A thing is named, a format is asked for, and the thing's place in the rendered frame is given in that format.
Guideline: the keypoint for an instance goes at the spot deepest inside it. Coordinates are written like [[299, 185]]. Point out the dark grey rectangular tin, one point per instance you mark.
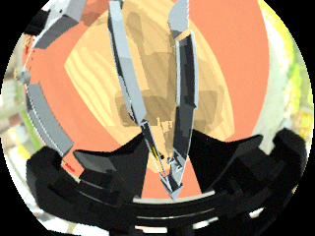
[[44, 121]]

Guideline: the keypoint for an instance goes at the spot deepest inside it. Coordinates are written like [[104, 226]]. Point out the light wooden cutting board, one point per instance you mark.
[[91, 69]]

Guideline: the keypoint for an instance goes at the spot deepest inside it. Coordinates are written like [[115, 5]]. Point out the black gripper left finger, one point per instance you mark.
[[127, 163]]

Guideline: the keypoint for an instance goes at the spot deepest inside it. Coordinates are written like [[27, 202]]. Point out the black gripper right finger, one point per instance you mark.
[[211, 157]]

